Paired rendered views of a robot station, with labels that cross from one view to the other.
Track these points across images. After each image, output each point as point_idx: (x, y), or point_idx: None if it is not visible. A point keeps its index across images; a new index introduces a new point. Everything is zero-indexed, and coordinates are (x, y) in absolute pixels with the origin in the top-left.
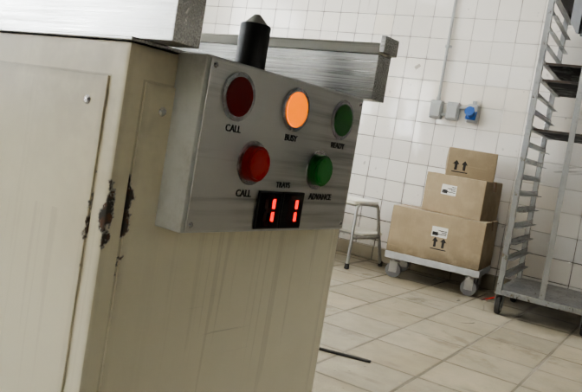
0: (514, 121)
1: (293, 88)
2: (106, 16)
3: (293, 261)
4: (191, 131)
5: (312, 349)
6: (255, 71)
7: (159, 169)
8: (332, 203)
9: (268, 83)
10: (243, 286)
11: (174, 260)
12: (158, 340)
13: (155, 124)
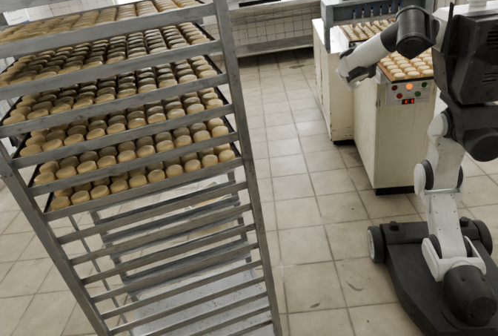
0: None
1: (407, 83)
2: (376, 77)
3: (419, 107)
4: (386, 93)
5: (430, 122)
6: (397, 83)
7: (384, 97)
8: (424, 98)
9: (401, 84)
10: (406, 111)
11: (389, 108)
12: (387, 119)
13: (382, 92)
